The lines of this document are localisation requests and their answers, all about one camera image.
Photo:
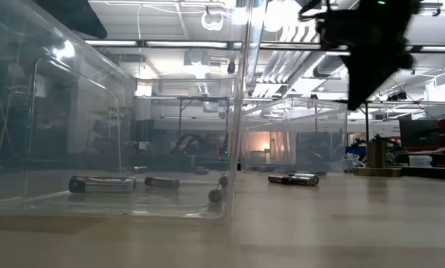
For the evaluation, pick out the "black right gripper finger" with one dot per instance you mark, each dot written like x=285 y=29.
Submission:
x=364 y=82

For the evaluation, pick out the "black ceiling dome camera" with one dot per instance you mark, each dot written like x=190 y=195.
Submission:
x=231 y=67

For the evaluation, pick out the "dark wide monitor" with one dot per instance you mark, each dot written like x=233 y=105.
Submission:
x=419 y=133

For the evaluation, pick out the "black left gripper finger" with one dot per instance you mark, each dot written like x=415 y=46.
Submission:
x=77 y=16

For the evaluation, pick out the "clear plastic bin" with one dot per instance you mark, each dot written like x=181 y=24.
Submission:
x=114 y=111
x=293 y=141

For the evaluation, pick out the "large silver battery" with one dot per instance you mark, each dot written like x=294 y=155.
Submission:
x=101 y=185

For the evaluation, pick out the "brass coloured stand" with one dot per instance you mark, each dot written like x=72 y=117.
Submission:
x=377 y=156

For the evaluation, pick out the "white box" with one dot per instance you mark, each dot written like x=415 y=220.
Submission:
x=420 y=161

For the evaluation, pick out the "black background table frame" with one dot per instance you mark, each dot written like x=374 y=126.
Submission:
x=204 y=98

